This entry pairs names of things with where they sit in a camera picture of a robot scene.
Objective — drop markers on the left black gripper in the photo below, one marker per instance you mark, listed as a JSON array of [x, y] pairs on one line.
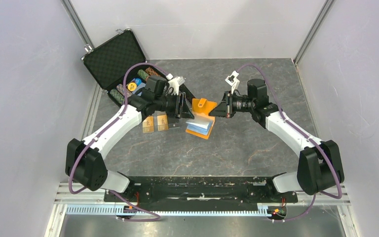
[[181, 110]]

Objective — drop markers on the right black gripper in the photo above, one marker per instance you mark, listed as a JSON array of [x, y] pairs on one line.
[[225, 108]]

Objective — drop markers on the orange leather card holder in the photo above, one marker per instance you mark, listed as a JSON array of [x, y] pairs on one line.
[[202, 124]]

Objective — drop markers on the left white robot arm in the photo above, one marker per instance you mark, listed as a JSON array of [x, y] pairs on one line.
[[85, 159]]

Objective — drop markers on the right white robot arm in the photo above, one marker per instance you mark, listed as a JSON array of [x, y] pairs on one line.
[[319, 164]]

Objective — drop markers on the black card in case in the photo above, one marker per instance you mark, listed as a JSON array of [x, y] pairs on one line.
[[173, 123]]

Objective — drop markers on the middle gold card in case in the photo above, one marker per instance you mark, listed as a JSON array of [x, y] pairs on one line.
[[162, 121]]

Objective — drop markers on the gold card in case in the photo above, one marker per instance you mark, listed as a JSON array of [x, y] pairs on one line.
[[162, 121], [148, 125]]

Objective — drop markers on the left gold card in case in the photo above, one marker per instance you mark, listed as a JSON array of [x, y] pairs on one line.
[[148, 125]]

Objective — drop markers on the blue card deck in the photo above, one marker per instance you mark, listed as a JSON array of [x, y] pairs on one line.
[[140, 84]]

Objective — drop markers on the black glitter cylinder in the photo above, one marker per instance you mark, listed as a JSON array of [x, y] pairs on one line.
[[188, 94]]

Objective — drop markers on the brown patterned chip stack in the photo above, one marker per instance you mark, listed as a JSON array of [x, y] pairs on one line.
[[150, 71]]

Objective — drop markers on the green red chip stack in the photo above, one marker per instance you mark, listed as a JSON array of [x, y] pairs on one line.
[[143, 75]]

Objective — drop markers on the yellow poker chip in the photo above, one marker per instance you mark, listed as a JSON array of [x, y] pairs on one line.
[[132, 86]]

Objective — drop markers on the purple patterned chip stack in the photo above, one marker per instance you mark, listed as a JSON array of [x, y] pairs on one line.
[[123, 91]]

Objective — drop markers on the green purple chip stack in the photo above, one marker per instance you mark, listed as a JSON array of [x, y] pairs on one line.
[[117, 96]]

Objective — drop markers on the black poker chip case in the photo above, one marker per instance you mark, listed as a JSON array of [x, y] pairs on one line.
[[109, 62]]

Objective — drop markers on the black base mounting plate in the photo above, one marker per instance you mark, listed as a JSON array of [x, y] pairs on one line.
[[204, 193]]

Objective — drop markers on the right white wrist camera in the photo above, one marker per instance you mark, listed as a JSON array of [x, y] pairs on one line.
[[233, 81]]

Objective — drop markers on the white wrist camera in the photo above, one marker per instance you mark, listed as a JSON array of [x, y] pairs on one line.
[[174, 85], [233, 81]]

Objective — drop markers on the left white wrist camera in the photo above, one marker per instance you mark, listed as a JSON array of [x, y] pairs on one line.
[[174, 85]]

